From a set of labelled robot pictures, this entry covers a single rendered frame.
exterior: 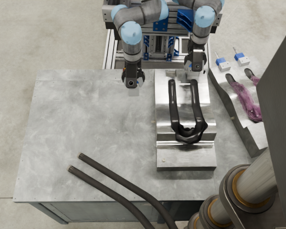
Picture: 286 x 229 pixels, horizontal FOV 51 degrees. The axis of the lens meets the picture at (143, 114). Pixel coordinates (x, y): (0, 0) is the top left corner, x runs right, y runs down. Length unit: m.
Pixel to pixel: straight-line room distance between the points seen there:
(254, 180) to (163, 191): 0.87
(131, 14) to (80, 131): 0.61
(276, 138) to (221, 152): 1.12
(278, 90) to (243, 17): 2.88
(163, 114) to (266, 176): 0.93
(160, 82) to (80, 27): 1.66
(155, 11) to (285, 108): 0.97
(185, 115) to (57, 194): 0.66
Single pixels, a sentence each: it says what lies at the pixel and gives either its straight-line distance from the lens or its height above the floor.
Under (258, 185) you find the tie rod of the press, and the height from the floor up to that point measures 1.64.
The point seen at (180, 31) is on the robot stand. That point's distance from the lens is 1.94.
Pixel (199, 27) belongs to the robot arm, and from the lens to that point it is 1.29.
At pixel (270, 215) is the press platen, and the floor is 1.54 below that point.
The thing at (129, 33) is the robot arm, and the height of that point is 1.30.
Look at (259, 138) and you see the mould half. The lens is 1.42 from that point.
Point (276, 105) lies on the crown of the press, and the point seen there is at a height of 1.85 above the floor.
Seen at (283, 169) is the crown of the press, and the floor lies 1.83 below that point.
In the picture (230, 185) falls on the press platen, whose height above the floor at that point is 1.54.
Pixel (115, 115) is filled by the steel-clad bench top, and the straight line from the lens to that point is 1.50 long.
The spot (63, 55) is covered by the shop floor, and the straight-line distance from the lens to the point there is 2.83.
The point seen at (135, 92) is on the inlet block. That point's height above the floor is 0.94.
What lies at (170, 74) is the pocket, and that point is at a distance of 1.55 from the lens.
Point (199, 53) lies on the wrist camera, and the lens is 1.39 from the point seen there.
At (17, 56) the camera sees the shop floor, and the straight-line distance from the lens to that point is 2.95.
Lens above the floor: 2.12
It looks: 62 degrees down
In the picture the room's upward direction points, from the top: straight up
